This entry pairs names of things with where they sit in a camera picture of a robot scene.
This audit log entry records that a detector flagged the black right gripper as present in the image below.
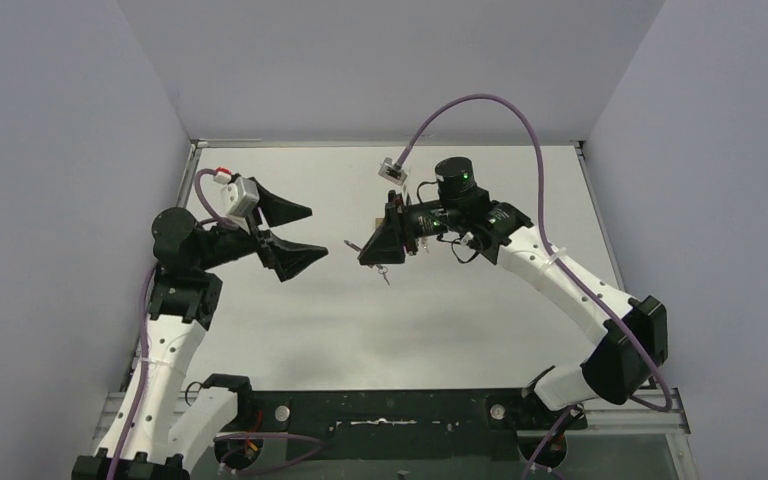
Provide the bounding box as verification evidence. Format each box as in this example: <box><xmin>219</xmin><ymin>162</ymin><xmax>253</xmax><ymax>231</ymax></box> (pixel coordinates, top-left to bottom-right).
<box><xmin>361</xmin><ymin>191</ymin><xmax>463</xmax><ymax>264</ymax></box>

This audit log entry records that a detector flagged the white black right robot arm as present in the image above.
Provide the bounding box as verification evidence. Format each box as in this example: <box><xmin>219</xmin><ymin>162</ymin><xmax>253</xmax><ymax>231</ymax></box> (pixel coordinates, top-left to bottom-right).
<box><xmin>358</xmin><ymin>157</ymin><xmax>668</xmax><ymax>427</ymax></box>

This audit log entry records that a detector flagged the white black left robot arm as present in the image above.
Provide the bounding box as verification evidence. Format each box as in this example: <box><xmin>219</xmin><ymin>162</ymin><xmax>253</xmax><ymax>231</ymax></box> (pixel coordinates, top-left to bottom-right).
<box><xmin>71</xmin><ymin>170</ymin><xmax>328</xmax><ymax>479</ymax></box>

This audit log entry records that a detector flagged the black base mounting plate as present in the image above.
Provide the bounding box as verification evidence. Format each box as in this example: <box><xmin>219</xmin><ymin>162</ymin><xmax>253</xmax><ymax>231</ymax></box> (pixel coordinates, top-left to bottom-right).
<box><xmin>229</xmin><ymin>388</ymin><xmax>561</xmax><ymax>461</ymax></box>

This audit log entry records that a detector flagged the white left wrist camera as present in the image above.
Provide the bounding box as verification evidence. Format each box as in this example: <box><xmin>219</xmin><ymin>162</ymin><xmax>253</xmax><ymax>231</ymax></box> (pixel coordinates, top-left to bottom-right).
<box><xmin>213</xmin><ymin>167</ymin><xmax>260</xmax><ymax>218</ymax></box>

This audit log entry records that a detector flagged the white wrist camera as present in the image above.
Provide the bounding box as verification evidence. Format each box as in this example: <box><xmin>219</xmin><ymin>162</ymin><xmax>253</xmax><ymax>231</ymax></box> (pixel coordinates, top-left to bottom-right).
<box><xmin>213</xmin><ymin>167</ymin><xmax>260</xmax><ymax>218</ymax></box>
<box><xmin>378</xmin><ymin>157</ymin><xmax>409</xmax><ymax>185</ymax></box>

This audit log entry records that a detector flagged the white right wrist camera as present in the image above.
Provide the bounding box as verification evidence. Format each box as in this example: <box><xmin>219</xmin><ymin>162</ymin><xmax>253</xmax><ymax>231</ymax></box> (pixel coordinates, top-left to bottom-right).
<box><xmin>378</xmin><ymin>157</ymin><xmax>409</xmax><ymax>185</ymax></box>

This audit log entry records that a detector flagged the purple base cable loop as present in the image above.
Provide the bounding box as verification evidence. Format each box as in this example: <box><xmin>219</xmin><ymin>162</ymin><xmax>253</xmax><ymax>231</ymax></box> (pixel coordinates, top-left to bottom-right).
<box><xmin>214</xmin><ymin>433</ymin><xmax>327</xmax><ymax>478</ymax></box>

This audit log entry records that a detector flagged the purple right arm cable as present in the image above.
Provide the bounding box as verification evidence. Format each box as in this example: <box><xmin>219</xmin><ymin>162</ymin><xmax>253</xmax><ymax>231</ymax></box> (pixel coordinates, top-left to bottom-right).
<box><xmin>393</xmin><ymin>93</ymin><xmax>675</xmax><ymax>414</ymax></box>

